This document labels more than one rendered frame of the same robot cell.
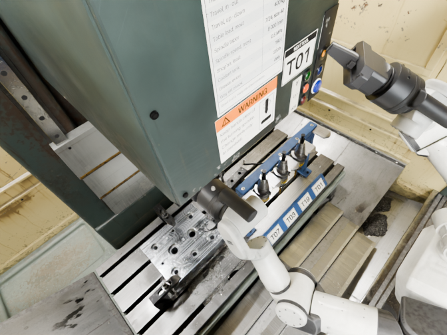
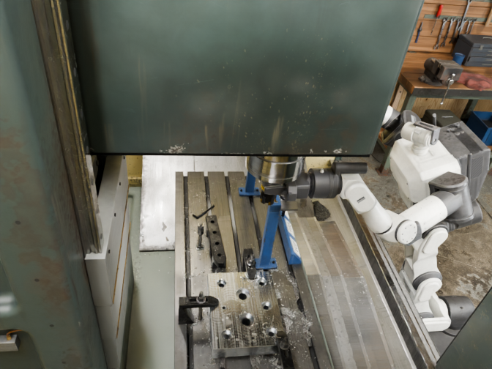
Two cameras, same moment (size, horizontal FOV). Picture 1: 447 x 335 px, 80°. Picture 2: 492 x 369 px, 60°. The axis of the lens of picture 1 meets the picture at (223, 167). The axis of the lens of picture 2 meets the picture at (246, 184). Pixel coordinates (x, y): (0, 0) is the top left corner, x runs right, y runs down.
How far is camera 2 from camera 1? 102 cm
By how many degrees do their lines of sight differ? 45
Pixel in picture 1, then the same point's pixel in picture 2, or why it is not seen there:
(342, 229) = (309, 226)
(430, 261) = (417, 160)
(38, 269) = not seen: outside the picture
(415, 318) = (446, 182)
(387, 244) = (338, 217)
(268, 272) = (382, 212)
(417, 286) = (426, 174)
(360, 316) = (429, 202)
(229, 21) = not seen: hidden behind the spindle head
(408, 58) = not seen: hidden behind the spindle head
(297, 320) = (413, 230)
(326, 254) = (321, 249)
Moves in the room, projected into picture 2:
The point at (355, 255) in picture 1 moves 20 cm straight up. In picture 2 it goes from (334, 236) to (344, 206)
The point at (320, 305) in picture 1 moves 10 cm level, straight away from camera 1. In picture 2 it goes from (411, 215) to (403, 195)
